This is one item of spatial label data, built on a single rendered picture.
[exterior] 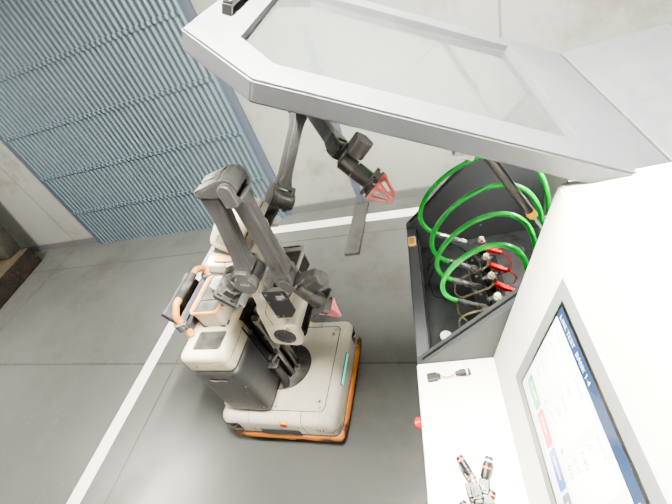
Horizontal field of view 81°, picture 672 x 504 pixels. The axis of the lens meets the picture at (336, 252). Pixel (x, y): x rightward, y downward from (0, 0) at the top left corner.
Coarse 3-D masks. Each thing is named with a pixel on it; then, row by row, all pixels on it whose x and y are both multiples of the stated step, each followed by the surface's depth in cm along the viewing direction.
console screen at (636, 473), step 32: (544, 320) 78; (576, 320) 65; (544, 352) 77; (576, 352) 65; (544, 384) 77; (576, 384) 65; (608, 384) 56; (544, 416) 77; (576, 416) 65; (608, 416) 56; (544, 448) 77; (576, 448) 65; (608, 448) 56; (640, 448) 49; (544, 480) 78; (576, 480) 65; (608, 480) 56; (640, 480) 49
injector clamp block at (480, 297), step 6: (474, 258) 141; (492, 258) 139; (474, 264) 139; (468, 270) 143; (492, 270) 135; (474, 276) 135; (480, 276) 135; (474, 282) 134; (480, 282) 133; (498, 288) 129; (474, 294) 132; (480, 294) 129; (486, 294) 129; (480, 300) 128; (486, 300) 127; (480, 312) 125
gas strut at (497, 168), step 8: (488, 160) 72; (496, 168) 73; (504, 176) 75; (504, 184) 76; (512, 184) 76; (512, 192) 77; (520, 192) 78; (520, 200) 78; (528, 208) 80; (528, 216) 81; (536, 216) 81
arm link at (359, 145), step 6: (354, 138) 120; (360, 138) 116; (366, 138) 119; (330, 144) 127; (336, 144) 125; (348, 144) 122; (354, 144) 118; (360, 144) 117; (366, 144) 116; (372, 144) 119; (330, 150) 126; (336, 150) 123; (342, 150) 124; (348, 150) 120; (354, 150) 118; (360, 150) 118; (366, 150) 118; (336, 156) 125; (354, 156) 119; (360, 156) 119
